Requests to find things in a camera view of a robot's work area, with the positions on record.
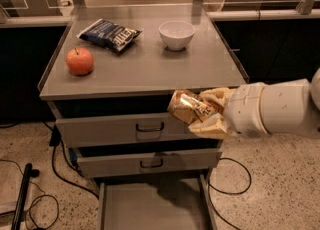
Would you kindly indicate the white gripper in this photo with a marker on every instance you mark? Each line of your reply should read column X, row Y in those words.
column 244, row 109

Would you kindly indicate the orange soda can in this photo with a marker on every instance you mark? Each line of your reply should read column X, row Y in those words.
column 190, row 107

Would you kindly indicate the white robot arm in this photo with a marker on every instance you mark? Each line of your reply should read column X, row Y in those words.
column 291, row 107

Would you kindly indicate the bottom grey drawer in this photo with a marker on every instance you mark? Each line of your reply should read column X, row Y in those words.
column 167, row 202

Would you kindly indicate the grey drawer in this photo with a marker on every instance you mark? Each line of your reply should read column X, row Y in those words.
column 121, row 129
column 149, row 163
column 167, row 202

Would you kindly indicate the grey drawer cabinet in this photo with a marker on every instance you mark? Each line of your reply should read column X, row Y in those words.
column 140, row 79

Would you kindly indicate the top grey drawer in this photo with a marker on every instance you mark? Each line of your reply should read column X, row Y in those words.
column 121, row 129

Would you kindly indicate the middle grey drawer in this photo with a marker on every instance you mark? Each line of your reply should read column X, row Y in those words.
column 149, row 163

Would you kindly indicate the white bowl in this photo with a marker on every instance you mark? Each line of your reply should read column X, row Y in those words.
column 176, row 35

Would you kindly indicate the blue chip bag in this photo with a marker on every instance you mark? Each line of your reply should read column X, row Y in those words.
column 109, row 35

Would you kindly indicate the red apple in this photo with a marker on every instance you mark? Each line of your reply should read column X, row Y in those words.
column 80, row 61

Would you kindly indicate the black pole on floor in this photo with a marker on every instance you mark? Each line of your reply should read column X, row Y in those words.
column 28, row 173

